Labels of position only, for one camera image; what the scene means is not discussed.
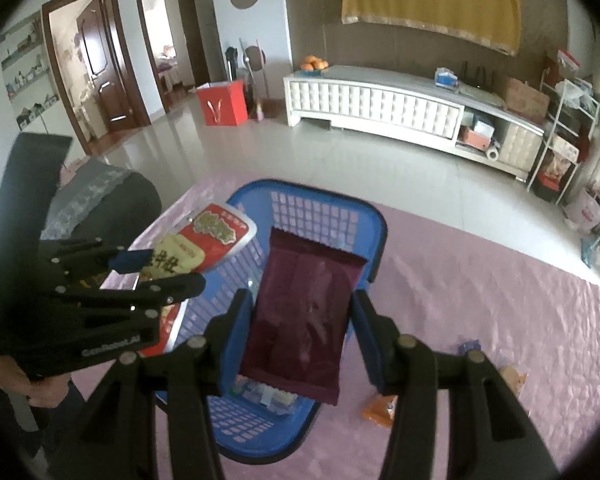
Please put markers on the wall shelf with small items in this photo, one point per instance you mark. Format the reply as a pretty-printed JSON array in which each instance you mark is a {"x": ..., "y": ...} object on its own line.
[{"x": 25, "y": 70}]

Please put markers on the cardboard box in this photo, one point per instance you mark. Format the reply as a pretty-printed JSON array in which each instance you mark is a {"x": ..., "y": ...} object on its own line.
[{"x": 525, "y": 97}]

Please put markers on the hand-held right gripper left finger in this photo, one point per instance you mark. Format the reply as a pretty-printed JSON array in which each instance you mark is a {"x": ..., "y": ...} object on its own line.
[{"x": 235, "y": 340}]

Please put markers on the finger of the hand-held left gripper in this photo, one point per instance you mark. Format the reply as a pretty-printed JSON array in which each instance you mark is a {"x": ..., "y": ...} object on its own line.
[
  {"x": 170, "y": 290},
  {"x": 127, "y": 260}
]

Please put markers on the brown door frame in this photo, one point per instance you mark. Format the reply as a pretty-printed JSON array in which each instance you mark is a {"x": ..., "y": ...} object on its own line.
[{"x": 197, "y": 35}]

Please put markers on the yellow cloth cover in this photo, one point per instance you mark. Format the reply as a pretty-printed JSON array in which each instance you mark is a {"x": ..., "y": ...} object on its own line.
[{"x": 430, "y": 0}]

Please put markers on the blue tissue box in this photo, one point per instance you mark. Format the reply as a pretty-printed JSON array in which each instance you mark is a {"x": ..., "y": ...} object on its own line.
[{"x": 446, "y": 78}]

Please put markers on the red gift bag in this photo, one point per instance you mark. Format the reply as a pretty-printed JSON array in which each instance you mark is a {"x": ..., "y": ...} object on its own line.
[{"x": 222, "y": 105}]

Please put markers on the pink and white tote bag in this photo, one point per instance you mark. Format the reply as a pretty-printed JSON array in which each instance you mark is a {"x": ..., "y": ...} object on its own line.
[{"x": 585, "y": 212}]

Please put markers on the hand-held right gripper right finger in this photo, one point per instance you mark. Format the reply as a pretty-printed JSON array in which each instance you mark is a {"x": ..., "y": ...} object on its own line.
[{"x": 367, "y": 340}]

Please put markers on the light blue snack packet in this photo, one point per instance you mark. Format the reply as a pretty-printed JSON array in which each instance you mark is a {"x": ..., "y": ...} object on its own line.
[{"x": 252, "y": 391}]

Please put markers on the red box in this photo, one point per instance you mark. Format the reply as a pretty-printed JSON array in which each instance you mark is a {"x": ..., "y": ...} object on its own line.
[{"x": 478, "y": 140}]

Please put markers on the chair with dark cover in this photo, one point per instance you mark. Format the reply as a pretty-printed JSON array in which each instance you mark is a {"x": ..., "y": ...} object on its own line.
[{"x": 130, "y": 200}]

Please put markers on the white paper roll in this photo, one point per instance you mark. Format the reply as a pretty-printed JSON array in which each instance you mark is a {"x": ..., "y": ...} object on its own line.
[{"x": 493, "y": 153}]

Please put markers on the red and yellow snack packet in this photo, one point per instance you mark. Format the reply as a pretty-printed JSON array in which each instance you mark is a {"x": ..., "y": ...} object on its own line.
[{"x": 215, "y": 230}]

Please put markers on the red and white bag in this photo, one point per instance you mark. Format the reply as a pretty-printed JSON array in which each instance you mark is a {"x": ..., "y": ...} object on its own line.
[{"x": 569, "y": 59}]

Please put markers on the brown wooden door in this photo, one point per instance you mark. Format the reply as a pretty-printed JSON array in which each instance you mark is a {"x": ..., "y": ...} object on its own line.
[{"x": 100, "y": 60}]

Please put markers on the maroon snack packet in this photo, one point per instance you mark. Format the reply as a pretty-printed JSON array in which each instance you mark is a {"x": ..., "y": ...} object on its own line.
[{"x": 300, "y": 320}]

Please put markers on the white metal rack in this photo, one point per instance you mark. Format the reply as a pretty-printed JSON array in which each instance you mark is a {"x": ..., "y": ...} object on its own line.
[{"x": 545, "y": 160}]

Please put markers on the white tv cabinet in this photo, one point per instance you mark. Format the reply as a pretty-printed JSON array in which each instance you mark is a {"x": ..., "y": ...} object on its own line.
[{"x": 380, "y": 100}]

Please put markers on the blue plastic basket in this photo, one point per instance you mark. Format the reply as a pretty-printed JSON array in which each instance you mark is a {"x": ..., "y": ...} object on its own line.
[{"x": 260, "y": 440}]

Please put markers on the broom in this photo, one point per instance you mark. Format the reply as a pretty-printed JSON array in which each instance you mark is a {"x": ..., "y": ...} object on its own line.
[{"x": 259, "y": 110}]

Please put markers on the black upright object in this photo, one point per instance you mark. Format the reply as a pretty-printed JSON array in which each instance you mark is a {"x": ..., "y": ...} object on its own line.
[{"x": 231, "y": 62}]

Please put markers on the pile of oranges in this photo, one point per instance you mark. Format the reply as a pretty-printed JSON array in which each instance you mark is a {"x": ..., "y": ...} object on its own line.
[{"x": 314, "y": 64}]

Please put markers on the person's left hand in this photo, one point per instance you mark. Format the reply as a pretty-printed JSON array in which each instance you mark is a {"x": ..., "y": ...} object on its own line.
[{"x": 35, "y": 390}]

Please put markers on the clear plastic bag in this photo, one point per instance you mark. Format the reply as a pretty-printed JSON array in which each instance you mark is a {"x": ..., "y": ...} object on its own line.
[{"x": 572, "y": 92}]

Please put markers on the pink tablecloth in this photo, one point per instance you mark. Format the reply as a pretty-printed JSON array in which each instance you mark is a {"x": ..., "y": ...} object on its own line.
[{"x": 480, "y": 285}]

